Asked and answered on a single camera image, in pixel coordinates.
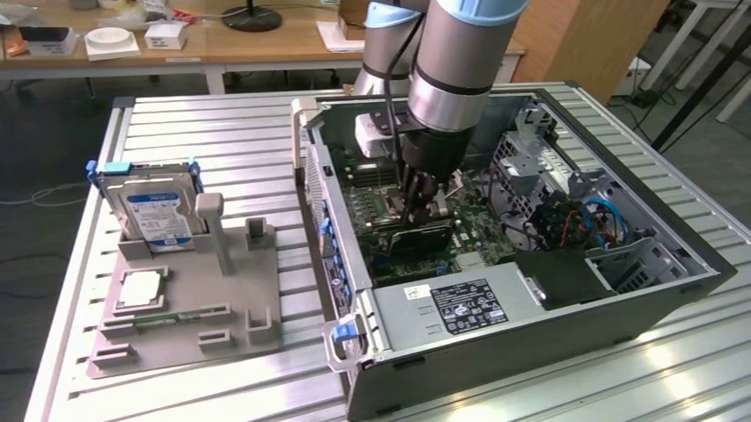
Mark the small white box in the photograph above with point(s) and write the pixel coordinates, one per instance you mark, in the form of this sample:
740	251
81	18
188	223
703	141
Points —
166	37

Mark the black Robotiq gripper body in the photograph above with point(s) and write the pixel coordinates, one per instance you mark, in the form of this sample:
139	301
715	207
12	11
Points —
436	151

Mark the wooden desk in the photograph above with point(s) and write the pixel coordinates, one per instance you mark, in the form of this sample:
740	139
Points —
235	44

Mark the grey parts rack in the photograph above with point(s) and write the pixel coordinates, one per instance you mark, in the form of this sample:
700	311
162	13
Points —
188	307

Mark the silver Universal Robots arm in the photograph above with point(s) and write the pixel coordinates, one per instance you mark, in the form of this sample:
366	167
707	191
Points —
451	53

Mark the white papers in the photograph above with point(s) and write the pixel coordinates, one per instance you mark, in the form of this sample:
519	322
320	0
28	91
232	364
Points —
338	41

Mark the black open PC case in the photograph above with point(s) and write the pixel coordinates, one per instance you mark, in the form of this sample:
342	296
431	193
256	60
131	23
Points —
528	351

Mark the green RAM stick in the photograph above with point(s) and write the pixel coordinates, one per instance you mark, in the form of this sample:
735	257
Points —
170	318

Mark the perforated metal disk bay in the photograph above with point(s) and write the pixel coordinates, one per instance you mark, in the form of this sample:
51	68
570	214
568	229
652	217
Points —
546	154

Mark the white box with round lid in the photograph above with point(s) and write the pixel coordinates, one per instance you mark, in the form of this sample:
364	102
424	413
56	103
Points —
111	44

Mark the hard disk with blue label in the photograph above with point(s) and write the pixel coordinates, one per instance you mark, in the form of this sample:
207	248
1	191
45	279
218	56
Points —
155	215

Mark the blue disk caddy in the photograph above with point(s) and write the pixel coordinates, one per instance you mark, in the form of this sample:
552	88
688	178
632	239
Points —
116	168

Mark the grey power supply unit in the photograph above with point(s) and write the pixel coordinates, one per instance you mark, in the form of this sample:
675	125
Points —
411	321

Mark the wooden cabinet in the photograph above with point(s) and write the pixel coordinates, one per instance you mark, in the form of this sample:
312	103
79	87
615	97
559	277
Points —
616	44

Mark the green motherboard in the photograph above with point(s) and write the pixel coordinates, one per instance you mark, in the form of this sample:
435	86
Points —
475	237

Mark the grey metal disk bay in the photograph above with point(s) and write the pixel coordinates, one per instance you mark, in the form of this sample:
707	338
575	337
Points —
634	264

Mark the black round lamp base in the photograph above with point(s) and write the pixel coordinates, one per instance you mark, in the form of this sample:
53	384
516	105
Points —
252	18

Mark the black metal leg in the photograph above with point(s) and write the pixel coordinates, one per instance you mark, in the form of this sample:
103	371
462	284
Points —
704	88

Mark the orange object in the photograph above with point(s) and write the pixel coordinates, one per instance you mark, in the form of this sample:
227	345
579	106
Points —
15	47

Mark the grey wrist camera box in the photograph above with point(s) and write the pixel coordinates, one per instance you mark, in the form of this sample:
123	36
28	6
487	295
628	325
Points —
372	136

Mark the white box with black top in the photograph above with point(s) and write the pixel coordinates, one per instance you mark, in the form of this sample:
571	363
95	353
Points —
49	41

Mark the blue case latch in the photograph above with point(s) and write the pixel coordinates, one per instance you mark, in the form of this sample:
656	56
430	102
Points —
343	332

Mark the CPU socket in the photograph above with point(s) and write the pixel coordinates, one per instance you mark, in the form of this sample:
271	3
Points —
392	200

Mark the white desk frame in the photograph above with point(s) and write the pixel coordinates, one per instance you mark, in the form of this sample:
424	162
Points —
675	44

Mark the brown cardboard box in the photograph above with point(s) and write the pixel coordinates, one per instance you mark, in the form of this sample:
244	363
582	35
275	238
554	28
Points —
352	13

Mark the silver CPU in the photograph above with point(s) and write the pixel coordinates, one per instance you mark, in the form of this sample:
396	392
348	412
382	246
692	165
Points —
140	288

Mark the metal socket cover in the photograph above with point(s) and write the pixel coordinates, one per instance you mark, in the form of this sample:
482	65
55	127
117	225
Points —
460	182

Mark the graphics card with metal bracket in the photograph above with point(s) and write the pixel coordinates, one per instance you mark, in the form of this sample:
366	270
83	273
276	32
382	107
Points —
422	242

